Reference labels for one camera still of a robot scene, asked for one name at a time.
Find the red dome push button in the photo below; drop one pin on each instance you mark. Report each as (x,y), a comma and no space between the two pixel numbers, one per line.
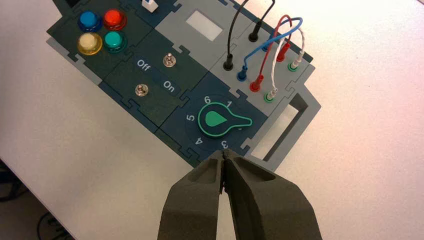
(114,18)

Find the blue dome push button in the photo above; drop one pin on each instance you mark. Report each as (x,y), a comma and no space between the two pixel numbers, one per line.
(89,20)

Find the green rotary selector knob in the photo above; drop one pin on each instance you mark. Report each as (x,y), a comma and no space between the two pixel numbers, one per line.
(215,119)

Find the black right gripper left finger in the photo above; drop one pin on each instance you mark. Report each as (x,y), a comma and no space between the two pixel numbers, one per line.
(192,205)

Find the yellow dome push button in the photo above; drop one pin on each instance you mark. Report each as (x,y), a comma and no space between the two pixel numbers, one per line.
(89,43)

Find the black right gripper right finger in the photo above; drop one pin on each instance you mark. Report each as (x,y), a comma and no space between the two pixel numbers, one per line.
(265,205)

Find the metal toggle switch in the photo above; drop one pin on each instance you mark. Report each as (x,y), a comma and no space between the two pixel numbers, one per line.
(169,60)
(141,90)

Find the white slider knob blue mark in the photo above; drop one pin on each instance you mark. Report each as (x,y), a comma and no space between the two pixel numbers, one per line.
(149,5)

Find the grey and blue control box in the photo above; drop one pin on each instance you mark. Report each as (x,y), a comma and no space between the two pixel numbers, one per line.
(185,99)

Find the white rectangular display window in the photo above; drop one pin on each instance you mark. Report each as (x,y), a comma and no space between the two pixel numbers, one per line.
(204,25)

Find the teal dome push button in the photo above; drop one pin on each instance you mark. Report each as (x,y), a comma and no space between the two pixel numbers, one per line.
(115,41)

